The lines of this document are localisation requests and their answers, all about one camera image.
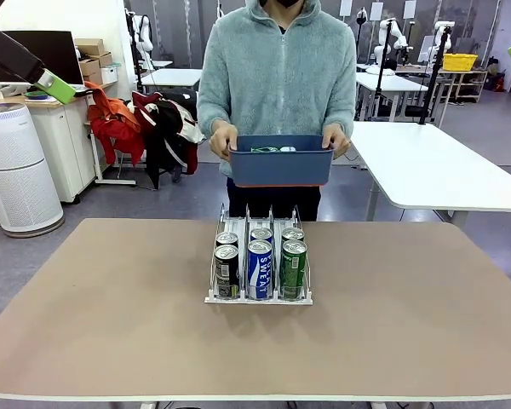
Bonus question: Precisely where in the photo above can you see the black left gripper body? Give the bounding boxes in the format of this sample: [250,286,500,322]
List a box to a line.
[0,23,43,83]

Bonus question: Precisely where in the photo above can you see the blue plastic bin orange handles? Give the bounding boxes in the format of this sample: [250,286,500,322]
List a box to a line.
[227,135,336,188]

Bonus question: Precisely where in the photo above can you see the person's left forearm teal sleeve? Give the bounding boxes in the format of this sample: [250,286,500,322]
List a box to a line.
[321,80,358,134]

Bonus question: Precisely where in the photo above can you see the person's right forearm teal sleeve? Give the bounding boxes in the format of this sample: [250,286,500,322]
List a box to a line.
[197,80,239,134]

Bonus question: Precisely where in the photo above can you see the person's right hand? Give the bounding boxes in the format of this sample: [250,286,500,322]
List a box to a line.
[208,124,239,162]

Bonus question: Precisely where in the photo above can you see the person's left hand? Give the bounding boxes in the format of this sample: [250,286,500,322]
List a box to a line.
[322,123,353,161]

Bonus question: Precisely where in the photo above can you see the black computer monitor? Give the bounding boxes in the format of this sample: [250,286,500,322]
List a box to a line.
[0,30,86,89]

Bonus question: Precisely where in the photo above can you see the white cabinet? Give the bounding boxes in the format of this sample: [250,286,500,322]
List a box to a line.
[25,95,99,204]

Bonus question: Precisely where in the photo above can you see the wooden background table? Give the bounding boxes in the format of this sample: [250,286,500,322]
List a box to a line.
[398,66,489,103]

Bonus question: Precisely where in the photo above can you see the yellow plastic crate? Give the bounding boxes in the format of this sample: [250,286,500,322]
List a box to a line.
[443,53,479,72]

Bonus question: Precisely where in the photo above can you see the orange red jacket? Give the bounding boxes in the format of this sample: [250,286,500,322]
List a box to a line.
[84,81,146,167]

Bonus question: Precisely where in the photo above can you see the black tripod pole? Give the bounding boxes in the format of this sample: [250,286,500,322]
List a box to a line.
[417,25,453,125]

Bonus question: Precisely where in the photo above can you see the white air purifier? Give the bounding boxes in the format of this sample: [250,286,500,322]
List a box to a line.
[0,101,65,239]

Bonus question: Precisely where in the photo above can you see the white background table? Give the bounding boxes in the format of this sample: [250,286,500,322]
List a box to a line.
[139,67,204,93]

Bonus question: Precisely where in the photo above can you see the black jacket red lining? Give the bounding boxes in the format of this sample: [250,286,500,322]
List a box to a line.
[131,89,206,192]

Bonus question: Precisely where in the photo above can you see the white table black legs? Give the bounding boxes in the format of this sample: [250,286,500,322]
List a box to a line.
[355,72,449,124]

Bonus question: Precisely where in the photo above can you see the large white table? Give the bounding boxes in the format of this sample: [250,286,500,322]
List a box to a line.
[348,121,511,233]

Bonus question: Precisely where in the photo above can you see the person in teal fleece hoodie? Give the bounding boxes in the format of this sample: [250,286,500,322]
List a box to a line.
[197,0,358,222]

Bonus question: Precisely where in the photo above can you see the black coffee can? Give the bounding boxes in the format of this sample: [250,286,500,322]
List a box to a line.
[213,245,240,298]
[215,231,239,251]

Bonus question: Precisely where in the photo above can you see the white desk leg frame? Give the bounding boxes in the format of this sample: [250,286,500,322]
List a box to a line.
[83,121,137,187]

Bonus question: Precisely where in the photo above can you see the white wire can dispenser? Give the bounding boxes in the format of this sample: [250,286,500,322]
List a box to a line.
[204,203,314,306]

